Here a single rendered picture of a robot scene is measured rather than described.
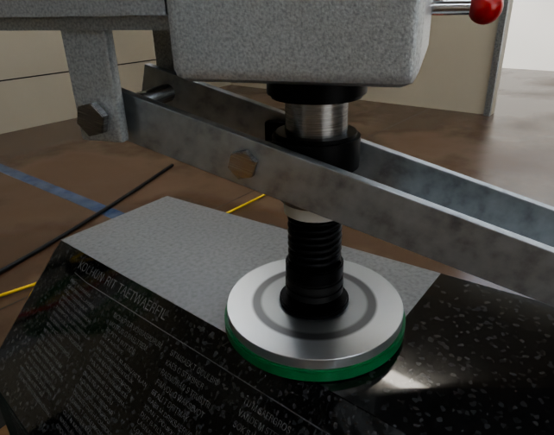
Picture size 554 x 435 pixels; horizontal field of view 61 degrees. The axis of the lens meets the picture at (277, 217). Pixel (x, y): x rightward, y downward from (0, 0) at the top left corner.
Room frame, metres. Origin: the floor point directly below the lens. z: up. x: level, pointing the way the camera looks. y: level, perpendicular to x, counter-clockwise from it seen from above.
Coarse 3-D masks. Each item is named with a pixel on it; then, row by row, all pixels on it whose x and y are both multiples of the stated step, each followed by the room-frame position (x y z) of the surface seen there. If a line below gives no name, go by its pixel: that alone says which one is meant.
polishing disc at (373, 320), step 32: (256, 288) 0.51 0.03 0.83; (352, 288) 0.50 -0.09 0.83; (384, 288) 0.50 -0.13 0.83; (256, 320) 0.44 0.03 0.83; (288, 320) 0.44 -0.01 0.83; (352, 320) 0.44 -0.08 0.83; (384, 320) 0.44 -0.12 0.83; (256, 352) 0.40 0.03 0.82; (288, 352) 0.39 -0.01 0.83; (320, 352) 0.39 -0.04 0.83; (352, 352) 0.38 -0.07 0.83
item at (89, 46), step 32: (0, 0) 0.47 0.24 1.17; (32, 0) 0.46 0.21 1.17; (64, 0) 0.45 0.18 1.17; (96, 0) 0.44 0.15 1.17; (128, 0) 0.43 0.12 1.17; (160, 0) 0.42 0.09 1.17; (64, 32) 0.47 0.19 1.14; (96, 32) 0.46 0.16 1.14; (160, 32) 0.62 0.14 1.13; (96, 64) 0.46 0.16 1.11; (160, 64) 0.62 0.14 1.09; (96, 96) 0.46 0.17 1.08
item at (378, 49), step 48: (192, 0) 0.40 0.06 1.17; (240, 0) 0.39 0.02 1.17; (288, 0) 0.37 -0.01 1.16; (336, 0) 0.36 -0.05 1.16; (384, 0) 0.35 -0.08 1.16; (192, 48) 0.40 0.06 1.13; (240, 48) 0.39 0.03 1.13; (288, 48) 0.37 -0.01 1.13; (336, 48) 0.36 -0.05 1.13; (384, 48) 0.35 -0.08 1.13; (288, 96) 0.44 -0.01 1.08; (336, 96) 0.43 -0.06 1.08
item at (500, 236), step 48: (144, 96) 0.48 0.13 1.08; (192, 96) 0.58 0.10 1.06; (240, 96) 0.57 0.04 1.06; (144, 144) 0.48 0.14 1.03; (192, 144) 0.46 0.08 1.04; (240, 144) 0.44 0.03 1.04; (288, 192) 0.43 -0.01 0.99; (336, 192) 0.41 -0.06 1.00; (384, 192) 0.40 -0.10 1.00; (432, 192) 0.49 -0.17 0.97; (480, 192) 0.47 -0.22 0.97; (384, 240) 0.40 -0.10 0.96; (432, 240) 0.38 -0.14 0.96; (480, 240) 0.37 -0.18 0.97; (528, 240) 0.36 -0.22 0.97; (528, 288) 0.35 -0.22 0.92
